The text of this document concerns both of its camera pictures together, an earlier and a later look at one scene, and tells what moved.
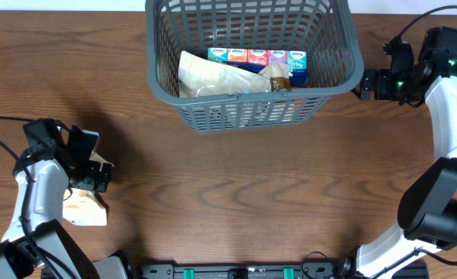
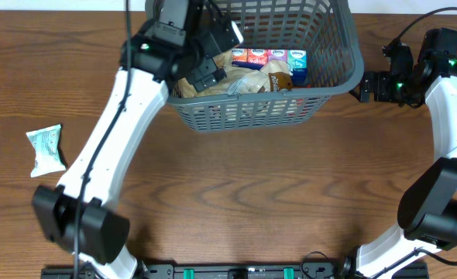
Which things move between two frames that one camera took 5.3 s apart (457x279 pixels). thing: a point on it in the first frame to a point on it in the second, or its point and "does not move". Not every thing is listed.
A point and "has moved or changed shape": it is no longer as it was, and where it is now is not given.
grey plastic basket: (325, 29) does not move
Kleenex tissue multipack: (255, 60) does not move
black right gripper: (368, 85) does not move
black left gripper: (88, 177) to (205, 72)
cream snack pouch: (83, 207) has moved or changed shape
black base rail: (280, 270) does not move
